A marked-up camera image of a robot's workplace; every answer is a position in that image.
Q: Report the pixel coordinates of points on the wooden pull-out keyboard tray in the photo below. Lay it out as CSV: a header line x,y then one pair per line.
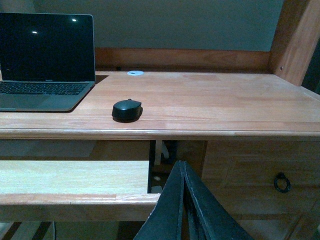
x,y
75,180

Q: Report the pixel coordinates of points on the white cable grommet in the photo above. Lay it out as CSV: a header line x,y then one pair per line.
x,y
135,73

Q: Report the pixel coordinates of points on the black computer mouse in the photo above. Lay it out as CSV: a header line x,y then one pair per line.
x,y
127,110

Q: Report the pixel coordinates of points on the grey laptop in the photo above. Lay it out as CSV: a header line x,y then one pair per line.
x,y
47,61

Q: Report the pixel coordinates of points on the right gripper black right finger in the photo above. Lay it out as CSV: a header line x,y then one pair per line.
x,y
207,219

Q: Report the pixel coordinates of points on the black ring drawer handle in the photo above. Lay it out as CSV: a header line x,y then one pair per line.
x,y
281,183

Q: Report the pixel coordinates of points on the wooden desk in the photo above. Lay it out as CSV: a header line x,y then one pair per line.
x,y
241,119

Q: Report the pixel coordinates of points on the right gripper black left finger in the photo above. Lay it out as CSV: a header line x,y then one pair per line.
x,y
165,220

